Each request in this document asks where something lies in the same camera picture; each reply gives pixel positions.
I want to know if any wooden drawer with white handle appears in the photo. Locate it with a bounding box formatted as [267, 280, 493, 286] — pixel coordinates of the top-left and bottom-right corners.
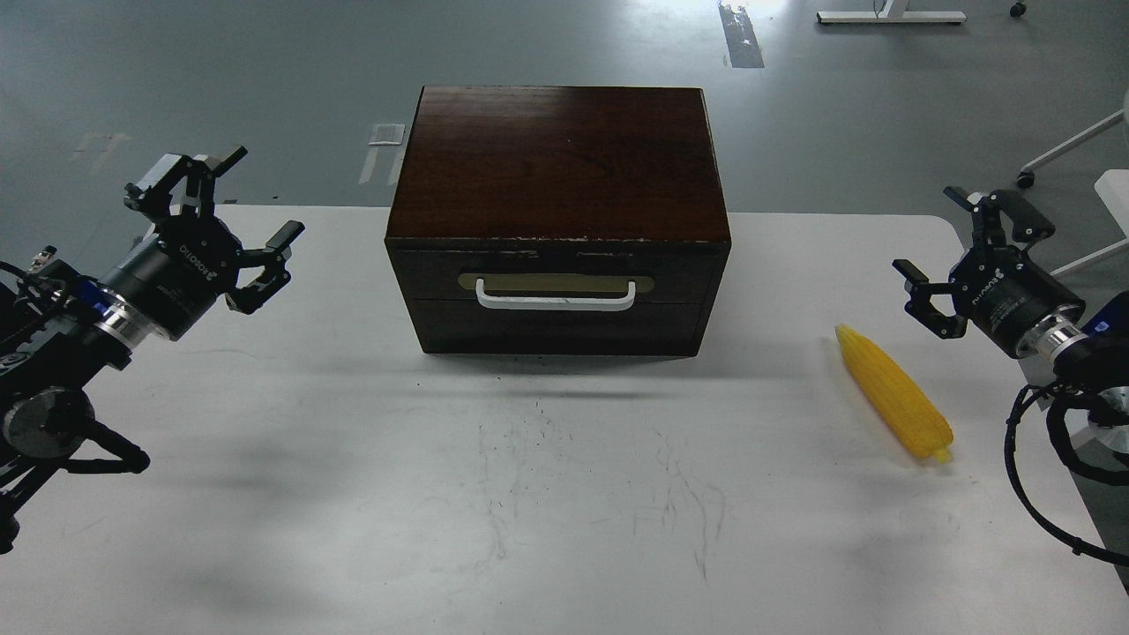
[390, 249, 729, 356]

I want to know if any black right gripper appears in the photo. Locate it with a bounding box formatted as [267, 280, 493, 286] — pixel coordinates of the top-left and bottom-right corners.
[892, 186, 1085, 358]

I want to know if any white chair base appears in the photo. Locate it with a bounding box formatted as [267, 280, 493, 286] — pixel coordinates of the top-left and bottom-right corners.
[1016, 106, 1129, 279]

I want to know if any white table leg base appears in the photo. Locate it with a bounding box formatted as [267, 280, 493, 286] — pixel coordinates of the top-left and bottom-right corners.
[816, 1, 968, 25]

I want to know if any dark wooden drawer box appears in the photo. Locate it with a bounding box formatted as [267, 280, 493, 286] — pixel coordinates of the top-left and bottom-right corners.
[385, 86, 732, 357]

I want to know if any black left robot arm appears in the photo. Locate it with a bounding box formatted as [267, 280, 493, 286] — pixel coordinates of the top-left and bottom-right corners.
[1, 147, 305, 553]

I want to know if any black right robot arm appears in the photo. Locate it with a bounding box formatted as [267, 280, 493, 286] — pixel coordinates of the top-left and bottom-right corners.
[892, 186, 1126, 399]

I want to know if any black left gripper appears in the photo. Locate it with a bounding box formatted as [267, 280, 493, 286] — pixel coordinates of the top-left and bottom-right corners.
[100, 146, 305, 341]

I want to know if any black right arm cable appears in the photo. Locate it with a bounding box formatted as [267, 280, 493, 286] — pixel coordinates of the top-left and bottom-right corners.
[1004, 381, 1129, 567]

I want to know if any yellow corn cob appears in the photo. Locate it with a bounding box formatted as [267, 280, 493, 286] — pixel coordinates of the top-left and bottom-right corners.
[834, 323, 954, 466]

